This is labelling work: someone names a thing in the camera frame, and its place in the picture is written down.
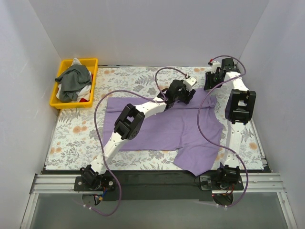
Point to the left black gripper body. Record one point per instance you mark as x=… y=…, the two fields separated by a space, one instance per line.
x=188 y=96

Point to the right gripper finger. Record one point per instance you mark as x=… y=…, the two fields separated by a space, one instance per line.
x=216 y=80
x=208 y=81

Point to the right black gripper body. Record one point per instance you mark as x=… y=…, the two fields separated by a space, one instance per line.
x=210 y=81

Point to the purple t-shirt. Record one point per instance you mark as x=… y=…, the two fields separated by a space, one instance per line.
x=192 y=129

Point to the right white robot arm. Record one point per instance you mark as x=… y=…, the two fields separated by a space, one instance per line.
x=239 y=108

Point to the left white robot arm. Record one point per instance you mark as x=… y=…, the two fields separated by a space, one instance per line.
x=126 y=128

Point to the red t-shirt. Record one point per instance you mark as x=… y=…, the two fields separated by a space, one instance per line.
x=86 y=96

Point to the dark grey t-shirt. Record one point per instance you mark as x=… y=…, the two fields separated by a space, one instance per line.
x=71 y=81

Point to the floral table mat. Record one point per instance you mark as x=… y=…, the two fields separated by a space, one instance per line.
x=75 y=142

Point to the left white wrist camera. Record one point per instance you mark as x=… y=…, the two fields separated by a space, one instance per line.
x=189 y=82

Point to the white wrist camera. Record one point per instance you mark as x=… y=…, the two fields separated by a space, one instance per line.
x=189 y=82
x=215 y=66

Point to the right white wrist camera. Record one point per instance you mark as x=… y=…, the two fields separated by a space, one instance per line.
x=215 y=66

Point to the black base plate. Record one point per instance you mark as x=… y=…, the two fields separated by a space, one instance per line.
x=218 y=185

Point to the aluminium frame rail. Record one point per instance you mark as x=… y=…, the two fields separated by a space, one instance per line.
x=46 y=184

